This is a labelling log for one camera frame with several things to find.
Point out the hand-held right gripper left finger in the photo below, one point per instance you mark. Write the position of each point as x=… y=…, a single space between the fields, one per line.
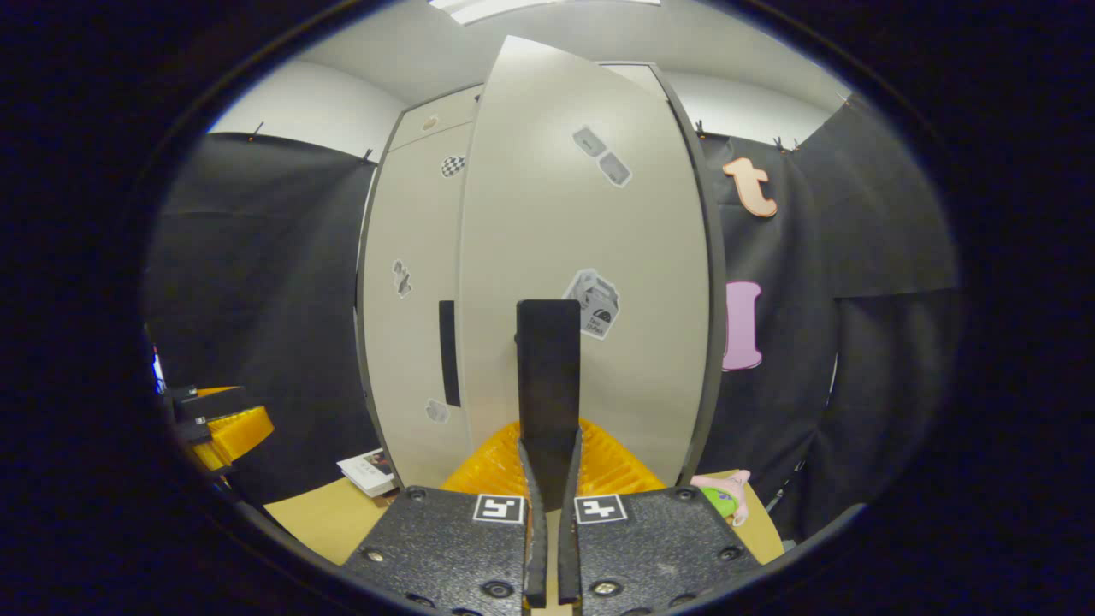
x=534 y=565

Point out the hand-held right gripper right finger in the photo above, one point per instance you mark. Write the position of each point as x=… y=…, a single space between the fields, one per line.
x=570 y=556

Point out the pink green plush toy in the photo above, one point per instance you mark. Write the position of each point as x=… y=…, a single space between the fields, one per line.
x=723 y=496

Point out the ceiling light panel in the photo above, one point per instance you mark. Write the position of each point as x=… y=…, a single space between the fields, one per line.
x=530 y=7

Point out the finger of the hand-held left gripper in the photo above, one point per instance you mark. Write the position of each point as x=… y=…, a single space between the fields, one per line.
x=239 y=432
x=214 y=402

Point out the grey double-door shoe cabinet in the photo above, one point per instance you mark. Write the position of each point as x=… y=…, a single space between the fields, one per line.
x=440 y=115

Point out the grey cabinet door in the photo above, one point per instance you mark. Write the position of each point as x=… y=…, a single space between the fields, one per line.
x=530 y=214
x=411 y=342

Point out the black backdrop cloth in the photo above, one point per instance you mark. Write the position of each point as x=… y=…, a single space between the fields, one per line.
x=274 y=299
x=855 y=214

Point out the white booklet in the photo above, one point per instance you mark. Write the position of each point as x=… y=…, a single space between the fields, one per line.
x=369 y=472

